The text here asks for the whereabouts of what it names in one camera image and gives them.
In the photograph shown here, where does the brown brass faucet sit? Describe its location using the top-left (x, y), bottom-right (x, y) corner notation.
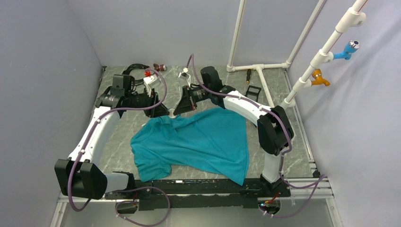
top-left (153, 63), bottom-right (167, 71)

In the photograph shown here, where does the blue faucet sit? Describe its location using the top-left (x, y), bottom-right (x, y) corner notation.
top-left (333, 40), bottom-right (360, 60)

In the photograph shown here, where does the white pvc pipe frame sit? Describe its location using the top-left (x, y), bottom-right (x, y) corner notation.
top-left (225, 0), bottom-right (367, 109)

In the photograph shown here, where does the black yellow screwdriver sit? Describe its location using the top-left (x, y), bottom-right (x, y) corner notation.
top-left (246, 69), bottom-right (252, 84)

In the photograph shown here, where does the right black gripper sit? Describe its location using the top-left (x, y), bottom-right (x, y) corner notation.
top-left (174, 86), bottom-right (211, 116)

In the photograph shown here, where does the black rectangular frame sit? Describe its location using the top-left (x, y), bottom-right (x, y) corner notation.
top-left (245, 85), bottom-right (262, 102)

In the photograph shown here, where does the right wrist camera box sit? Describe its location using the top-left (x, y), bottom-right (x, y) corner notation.
top-left (178, 68), bottom-right (191, 80)

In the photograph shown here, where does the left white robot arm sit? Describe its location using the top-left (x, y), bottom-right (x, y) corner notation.
top-left (54, 73), bottom-right (169, 200)

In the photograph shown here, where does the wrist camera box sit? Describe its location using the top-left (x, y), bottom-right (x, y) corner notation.
top-left (178, 68), bottom-right (191, 80)
top-left (143, 70), bottom-right (161, 92)

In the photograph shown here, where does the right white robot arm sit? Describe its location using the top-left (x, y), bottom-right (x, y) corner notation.
top-left (172, 66), bottom-right (293, 196)

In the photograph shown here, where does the coiled black cable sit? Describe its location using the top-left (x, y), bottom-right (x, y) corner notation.
top-left (122, 63), bottom-right (151, 76)

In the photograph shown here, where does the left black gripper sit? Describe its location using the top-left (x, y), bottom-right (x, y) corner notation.
top-left (125, 87), bottom-right (170, 118)

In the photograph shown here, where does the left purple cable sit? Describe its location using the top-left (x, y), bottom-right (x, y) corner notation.
top-left (67, 68), bottom-right (171, 227)

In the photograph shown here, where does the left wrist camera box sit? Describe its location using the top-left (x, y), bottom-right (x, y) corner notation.
top-left (143, 70), bottom-right (161, 92)

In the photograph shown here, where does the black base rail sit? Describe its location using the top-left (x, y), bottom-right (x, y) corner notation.
top-left (105, 178), bottom-right (291, 211)

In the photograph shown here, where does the orange faucet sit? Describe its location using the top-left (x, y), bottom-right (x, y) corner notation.
top-left (311, 69), bottom-right (330, 87)

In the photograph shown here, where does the teal t-shirt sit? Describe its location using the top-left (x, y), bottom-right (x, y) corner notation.
top-left (130, 107), bottom-right (249, 185)

